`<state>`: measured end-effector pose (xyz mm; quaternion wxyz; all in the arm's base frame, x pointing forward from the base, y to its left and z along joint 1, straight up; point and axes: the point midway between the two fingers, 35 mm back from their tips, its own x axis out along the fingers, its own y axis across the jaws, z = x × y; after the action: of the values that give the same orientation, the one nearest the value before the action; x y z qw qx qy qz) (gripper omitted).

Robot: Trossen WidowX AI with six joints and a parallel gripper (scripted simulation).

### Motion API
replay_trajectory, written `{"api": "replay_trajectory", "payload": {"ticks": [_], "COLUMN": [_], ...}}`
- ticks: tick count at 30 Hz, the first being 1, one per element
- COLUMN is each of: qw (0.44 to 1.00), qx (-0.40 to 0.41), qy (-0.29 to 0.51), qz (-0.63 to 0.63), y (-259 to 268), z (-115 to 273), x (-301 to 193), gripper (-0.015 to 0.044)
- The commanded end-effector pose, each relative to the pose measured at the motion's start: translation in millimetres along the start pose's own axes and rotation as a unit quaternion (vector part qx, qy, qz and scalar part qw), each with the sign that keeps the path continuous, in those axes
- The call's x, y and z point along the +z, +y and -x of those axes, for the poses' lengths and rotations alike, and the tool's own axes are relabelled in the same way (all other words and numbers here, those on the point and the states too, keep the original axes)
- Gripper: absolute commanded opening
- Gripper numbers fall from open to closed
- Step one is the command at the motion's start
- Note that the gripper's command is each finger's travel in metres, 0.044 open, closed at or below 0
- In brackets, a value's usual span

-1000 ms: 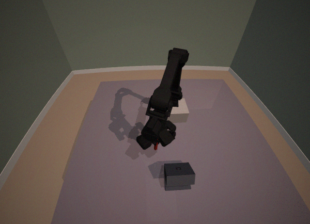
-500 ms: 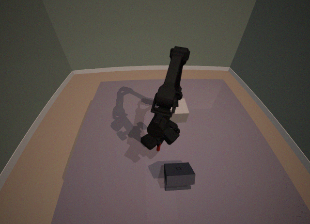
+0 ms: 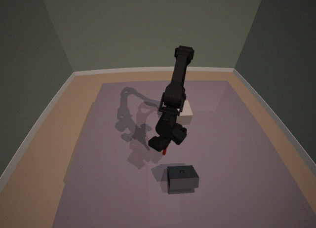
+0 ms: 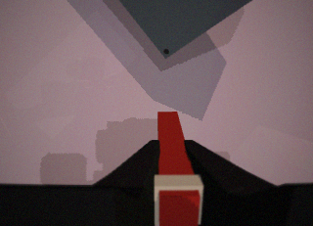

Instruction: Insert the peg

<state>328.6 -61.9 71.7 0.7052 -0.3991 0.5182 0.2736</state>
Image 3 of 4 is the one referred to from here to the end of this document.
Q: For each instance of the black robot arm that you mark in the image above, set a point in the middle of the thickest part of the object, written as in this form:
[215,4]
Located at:
[174,97]

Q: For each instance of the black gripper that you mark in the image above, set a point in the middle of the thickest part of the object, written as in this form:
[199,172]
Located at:
[160,143]

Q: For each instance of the grey sloped panel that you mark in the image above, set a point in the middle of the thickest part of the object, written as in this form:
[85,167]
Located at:
[182,179]

